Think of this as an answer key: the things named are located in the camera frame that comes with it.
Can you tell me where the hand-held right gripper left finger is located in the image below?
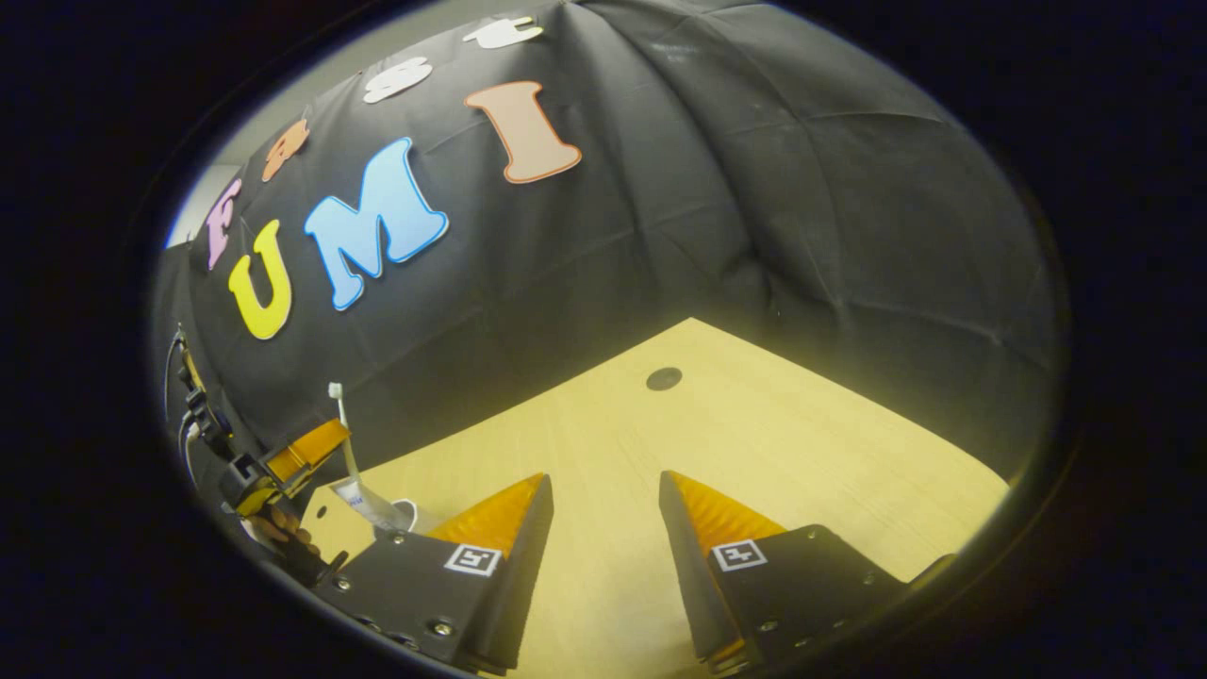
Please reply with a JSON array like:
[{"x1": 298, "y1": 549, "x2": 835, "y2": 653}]
[{"x1": 314, "y1": 472, "x2": 555, "y2": 676}]

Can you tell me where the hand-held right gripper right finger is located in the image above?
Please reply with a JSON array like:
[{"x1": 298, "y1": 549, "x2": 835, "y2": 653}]
[{"x1": 657, "y1": 469, "x2": 912, "y2": 676}]

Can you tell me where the white toothbrush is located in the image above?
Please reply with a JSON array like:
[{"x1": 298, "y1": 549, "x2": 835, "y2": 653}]
[{"x1": 326, "y1": 381, "x2": 365, "y2": 484}]

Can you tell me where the white toothpaste tube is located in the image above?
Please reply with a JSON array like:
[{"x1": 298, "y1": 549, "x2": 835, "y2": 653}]
[{"x1": 330, "y1": 475, "x2": 398, "y2": 530}]

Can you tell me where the wooden desktop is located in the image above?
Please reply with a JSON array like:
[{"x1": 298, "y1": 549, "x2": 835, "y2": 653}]
[{"x1": 300, "y1": 318, "x2": 1012, "y2": 678}]

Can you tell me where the black backdrop cloth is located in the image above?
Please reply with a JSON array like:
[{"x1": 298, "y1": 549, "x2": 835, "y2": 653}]
[{"x1": 151, "y1": 0, "x2": 1062, "y2": 491}]

